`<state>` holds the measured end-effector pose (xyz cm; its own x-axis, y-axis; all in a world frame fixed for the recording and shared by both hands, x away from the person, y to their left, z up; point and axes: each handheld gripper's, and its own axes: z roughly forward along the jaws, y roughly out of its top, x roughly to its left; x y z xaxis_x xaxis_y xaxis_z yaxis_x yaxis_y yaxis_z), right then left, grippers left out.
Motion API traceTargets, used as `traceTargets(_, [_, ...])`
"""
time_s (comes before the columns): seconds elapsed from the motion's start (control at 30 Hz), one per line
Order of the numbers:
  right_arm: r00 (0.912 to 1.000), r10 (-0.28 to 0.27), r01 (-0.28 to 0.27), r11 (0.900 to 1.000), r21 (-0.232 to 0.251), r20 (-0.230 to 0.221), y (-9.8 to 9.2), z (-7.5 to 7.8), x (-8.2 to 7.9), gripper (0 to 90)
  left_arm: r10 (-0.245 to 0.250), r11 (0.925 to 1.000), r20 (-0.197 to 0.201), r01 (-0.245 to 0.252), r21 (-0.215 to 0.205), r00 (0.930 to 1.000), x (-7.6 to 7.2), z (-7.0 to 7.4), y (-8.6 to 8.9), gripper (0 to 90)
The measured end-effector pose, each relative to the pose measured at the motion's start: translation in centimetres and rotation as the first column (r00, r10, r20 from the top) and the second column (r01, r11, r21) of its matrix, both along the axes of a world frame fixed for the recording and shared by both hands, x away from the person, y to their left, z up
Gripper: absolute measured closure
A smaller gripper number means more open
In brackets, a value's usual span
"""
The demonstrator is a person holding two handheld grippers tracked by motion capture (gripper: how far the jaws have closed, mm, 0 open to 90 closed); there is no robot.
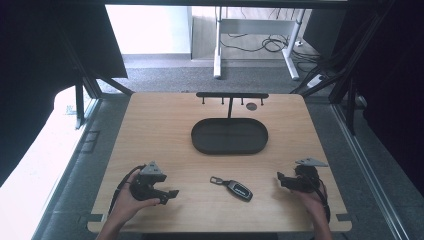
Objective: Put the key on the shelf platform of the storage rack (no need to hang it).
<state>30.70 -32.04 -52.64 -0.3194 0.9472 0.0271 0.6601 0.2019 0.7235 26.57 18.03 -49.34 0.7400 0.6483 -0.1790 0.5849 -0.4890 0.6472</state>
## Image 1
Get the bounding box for black car key with ring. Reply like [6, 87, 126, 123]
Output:
[209, 175, 254, 203]

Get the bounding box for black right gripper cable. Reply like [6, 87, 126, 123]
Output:
[311, 178, 332, 224]

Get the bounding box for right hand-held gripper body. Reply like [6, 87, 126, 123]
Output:
[287, 157, 330, 194]

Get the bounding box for black metal stand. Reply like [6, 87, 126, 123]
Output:
[289, 0, 398, 136]
[53, 19, 135, 130]

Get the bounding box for aluminium floor rail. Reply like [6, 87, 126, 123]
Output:
[331, 102, 403, 240]

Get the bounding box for person's left hand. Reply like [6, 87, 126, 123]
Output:
[111, 171, 162, 228]

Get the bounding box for person's right hand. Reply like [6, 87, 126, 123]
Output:
[293, 181, 331, 222]

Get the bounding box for grey floor socket box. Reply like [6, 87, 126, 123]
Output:
[79, 130, 101, 154]

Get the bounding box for black floor cables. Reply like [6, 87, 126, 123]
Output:
[220, 8, 323, 73]

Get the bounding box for black key rack with tray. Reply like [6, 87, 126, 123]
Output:
[190, 91, 270, 156]

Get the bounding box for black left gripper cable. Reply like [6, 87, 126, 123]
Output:
[107, 164, 148, 215]

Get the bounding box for white desk frame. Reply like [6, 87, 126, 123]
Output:
[213, 6, 307, 81]

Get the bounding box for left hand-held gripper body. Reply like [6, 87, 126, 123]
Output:
[129, 161, 168, 202]

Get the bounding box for dark curtain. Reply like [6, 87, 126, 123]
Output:
[333, 0, 424, 198]
[0, 0, 129, 188]

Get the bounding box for white power strip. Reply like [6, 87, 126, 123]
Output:
[306, 74, 327, 89]

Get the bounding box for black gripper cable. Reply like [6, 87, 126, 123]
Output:
[311, 178, 332, 224]
[107, 164, 148, 215]

